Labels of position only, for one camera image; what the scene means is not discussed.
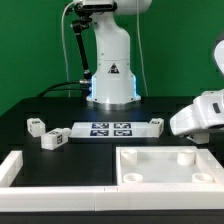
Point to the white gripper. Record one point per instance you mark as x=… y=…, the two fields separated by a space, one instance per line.
x=204 y=115

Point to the white square tabletop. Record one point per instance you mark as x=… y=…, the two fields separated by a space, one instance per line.
x=167 y=164

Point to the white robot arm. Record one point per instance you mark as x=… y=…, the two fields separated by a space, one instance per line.
x=113 y=85

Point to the white U-shaped obstacle fence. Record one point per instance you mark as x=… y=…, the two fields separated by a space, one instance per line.
x=130 y=196

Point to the white marker base plate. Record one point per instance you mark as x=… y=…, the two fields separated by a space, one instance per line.
x=109 y=130

